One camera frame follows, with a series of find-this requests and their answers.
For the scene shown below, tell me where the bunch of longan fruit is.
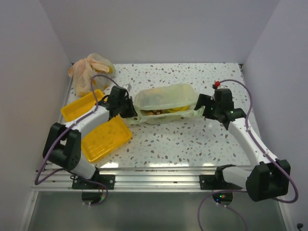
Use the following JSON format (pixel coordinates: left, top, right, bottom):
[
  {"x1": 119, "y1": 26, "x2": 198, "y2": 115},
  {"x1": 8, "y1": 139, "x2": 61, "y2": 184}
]
[{"x1": 145, "y1": 110, "x2": 166, "y2": 116}]

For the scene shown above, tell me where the green knotted plastic bag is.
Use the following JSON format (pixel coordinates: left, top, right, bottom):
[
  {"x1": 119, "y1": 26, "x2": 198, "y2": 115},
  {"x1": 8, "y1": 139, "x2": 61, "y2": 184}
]
[{"x1": 127, "y1": 84, "x2": 204, "y2": 125}]

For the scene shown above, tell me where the yellow plastic tray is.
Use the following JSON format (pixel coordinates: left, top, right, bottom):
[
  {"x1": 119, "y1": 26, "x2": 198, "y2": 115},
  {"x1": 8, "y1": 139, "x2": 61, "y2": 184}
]
[{"x1": 61, "y1": 93, "x2": 132, "y2": 163}]

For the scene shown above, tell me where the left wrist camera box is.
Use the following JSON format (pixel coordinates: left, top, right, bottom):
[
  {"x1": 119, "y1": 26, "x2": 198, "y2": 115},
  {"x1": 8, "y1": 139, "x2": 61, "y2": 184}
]
[{"x1": 122, "y1": 84, "x2": 132, "y2": 92}]

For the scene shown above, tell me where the orange plastic bag with fruit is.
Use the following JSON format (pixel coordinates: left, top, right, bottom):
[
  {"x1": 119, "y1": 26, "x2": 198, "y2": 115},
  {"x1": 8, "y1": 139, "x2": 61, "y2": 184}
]
[{"x1": 68, "y1": 53, "x2": 116, "y2": 97}]

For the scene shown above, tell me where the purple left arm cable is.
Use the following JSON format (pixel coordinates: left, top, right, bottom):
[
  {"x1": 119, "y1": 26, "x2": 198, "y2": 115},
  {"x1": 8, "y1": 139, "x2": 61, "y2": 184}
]
[{"x1": 34, "y1": 74, "x2": 121, "y2": 185}]

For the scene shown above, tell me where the aluminium rail frame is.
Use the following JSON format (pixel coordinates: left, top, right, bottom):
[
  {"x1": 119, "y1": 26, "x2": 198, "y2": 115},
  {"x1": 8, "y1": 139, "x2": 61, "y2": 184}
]
[{"x1": 30, "y1": 63, "x2": 293, "y2": 231}]

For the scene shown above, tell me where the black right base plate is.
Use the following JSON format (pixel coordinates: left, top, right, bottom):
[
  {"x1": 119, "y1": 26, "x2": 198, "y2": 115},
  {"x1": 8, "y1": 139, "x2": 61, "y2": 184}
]
[{"x1": 199, "y1": 175, "x2": 232, "y2": 190}]

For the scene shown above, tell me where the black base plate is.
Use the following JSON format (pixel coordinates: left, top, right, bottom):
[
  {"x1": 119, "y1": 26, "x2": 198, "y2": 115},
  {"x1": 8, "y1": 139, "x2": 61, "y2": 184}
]
[
  {"x1": 199, "y1": 175, "x2": 232, "y2": 190},
  {"x1": 70, "y1": 174, "x2": 116, "y2": 190}
]

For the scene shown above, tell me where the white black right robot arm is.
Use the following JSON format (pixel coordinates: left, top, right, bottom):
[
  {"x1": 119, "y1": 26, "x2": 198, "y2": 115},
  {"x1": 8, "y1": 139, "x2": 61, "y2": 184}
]
[{"x1": 195, "y1": 89, "x2": 291, "y2": 202}]

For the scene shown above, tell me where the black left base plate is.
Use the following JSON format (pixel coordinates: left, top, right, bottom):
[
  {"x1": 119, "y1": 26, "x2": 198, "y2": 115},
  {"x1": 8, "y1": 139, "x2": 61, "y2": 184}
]
[{"x1": 70, "y1": 174, "x2": 116, "y2": 190}]

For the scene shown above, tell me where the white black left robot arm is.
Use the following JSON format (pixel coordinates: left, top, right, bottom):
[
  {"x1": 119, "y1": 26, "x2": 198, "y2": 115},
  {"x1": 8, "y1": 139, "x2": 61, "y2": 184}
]
[{"x1": 43, "y1": 86, "x2": 137, "y2": 189}]

